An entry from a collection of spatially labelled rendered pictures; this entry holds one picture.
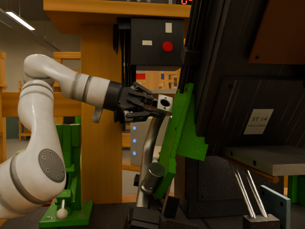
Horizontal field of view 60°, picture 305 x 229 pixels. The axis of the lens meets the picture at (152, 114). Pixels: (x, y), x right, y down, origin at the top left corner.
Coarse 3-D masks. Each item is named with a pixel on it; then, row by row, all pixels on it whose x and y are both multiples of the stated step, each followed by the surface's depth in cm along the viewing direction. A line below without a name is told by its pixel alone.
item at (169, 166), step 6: (168, 156) 57; (168, 162) 56; (174, 162) 56; (168, 168) 55; (174, 168) 55; (168, 174) 54; (174, 174) 54; (162, 180) 57; (168, 180) 56; (162, 186) 57; (156, 192) 59; (162, 192) 59
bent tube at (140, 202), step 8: (160, 96) 69; (160, 104) 67; (168, 104) 69; (168, 112) 66; (152, 120) 72; (160, 120) 71; (152, 128) 73; (152, 136) 73; (144, 144) 74; (152, 144) 74; (144, 152) 72; (152, 152) 73; (144, 160) 70; (144, 168) 68; (144, 176) 66; (144, 200) 61
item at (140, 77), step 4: (124, 76) 751; (136, 76) 750; (140, 76) 750; (144, 76) 751; (172, 76) 751; (136, 80) 742; (140, 80) 743; (144, 80) 743; (172, 80) 747; (172, 84) 751; (172, 88) 752; (128, 124) 756; (128, 128) 745
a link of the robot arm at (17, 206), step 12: (12, 156) 41; (0, 168) 40; (0, 180) 39; (12, 180) 38; (0, 192) 38; (12, 192) 38; (0, 204) 38; (12, 204) 39; (24, 204) 39; (36, 204) 40; (0, 216) 39; (12, 216) 40
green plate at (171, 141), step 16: (176, 96) 66; (192, 96) 58; (176, 112) 62; (192, 112) 59; (176, 128) 58; (192, 128) 59; (176, 144) 57; (192, 144) 59; (208, 144) 59; (160, 160) 65
